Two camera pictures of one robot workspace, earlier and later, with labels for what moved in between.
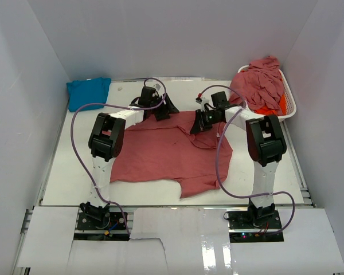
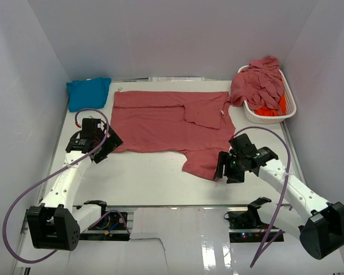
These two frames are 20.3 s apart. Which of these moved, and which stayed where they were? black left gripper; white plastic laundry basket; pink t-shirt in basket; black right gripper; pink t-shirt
Moved: pink t-shirt; black left gripper; black right gripper
Stayed: pink t-shirt in basket; white plastic laundry basket
